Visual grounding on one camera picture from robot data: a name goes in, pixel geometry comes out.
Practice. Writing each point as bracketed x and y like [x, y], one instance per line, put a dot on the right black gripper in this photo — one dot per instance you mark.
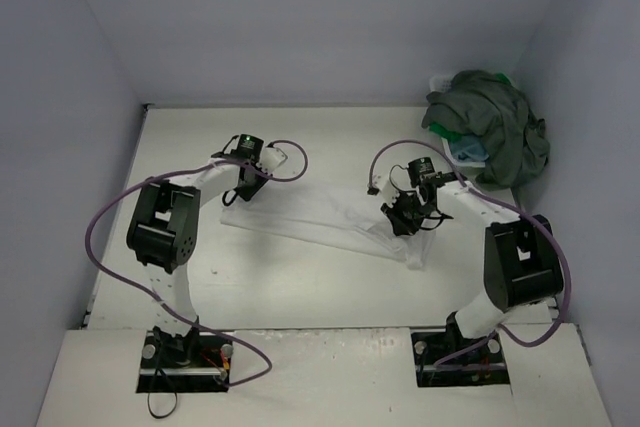
[405, 212]

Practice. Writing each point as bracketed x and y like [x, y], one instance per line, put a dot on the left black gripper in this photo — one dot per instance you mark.
[248, 187]

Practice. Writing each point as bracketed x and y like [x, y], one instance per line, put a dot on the white t shirt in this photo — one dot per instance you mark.
[329, 215]

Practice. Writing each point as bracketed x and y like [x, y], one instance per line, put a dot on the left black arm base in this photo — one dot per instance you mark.
[196, 363]

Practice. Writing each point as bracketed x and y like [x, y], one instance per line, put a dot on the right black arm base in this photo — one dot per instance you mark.
[443, 358]

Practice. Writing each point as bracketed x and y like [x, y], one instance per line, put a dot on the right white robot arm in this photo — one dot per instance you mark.
[519, 263]

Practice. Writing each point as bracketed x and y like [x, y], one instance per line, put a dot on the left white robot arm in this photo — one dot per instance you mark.
[164, 228]

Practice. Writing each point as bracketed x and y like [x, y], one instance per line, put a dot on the blue t shirt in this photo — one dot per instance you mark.
[468, 149]

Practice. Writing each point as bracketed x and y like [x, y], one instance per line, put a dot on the grey green t shirt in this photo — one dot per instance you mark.
[479, 103]

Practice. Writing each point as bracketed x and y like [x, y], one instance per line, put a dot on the white laundry basket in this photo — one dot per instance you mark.
[448, 136]

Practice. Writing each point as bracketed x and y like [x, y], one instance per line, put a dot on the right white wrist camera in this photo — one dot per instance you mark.
[385, 188]

